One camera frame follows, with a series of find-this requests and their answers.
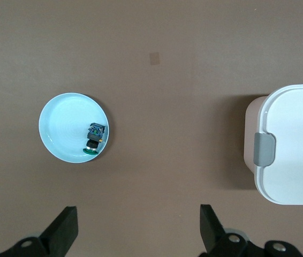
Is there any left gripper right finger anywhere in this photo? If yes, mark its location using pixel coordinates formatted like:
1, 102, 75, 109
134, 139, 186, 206
198, 204, 303, 257

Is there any light blue round plate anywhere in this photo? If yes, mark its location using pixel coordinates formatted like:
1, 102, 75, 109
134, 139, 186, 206
38, 92, 111, 163

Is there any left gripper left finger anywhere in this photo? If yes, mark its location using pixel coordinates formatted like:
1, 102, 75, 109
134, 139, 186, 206
0, 205, 79, 257

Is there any green push button switch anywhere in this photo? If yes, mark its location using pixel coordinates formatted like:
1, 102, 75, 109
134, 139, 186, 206
83, 122, 107, 156

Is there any white lidded lunch box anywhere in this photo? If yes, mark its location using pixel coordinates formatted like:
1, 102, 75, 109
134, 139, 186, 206
244, 83, 303, 206

